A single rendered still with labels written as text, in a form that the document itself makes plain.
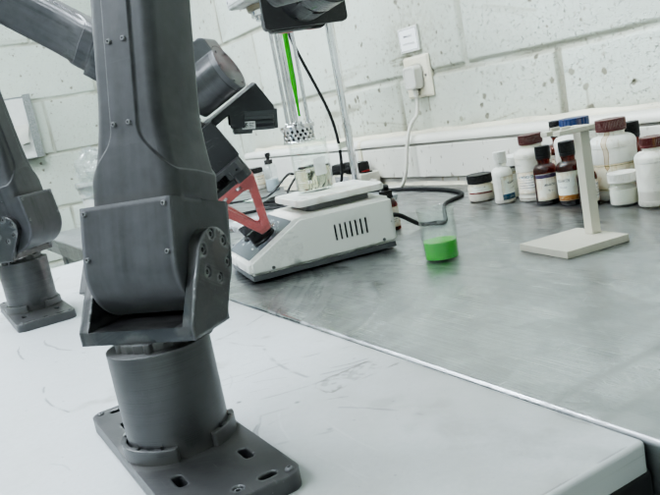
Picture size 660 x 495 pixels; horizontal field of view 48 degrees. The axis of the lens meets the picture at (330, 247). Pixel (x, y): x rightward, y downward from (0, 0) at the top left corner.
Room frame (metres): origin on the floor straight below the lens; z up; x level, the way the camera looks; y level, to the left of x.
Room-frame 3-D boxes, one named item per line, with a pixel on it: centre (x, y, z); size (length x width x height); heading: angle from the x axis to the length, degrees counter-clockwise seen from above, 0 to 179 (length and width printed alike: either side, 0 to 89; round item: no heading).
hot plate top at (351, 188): (0.98, -0.01, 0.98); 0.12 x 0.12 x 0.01; 18
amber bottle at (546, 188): (1.05, -0.33, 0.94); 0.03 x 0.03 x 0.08
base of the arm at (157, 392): (0.43, 0.11, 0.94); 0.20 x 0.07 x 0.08; 29
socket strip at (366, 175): (1.82, -0.02, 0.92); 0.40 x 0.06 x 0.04; 29
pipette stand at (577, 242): (0.77, -0.26, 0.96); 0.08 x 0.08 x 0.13; 20
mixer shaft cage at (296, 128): (1.43, 0.02, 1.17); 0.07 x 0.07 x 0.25
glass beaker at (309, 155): (0.97, 0.01, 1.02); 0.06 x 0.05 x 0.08; 55
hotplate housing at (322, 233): (0.97, 0.01, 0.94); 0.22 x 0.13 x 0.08; 108
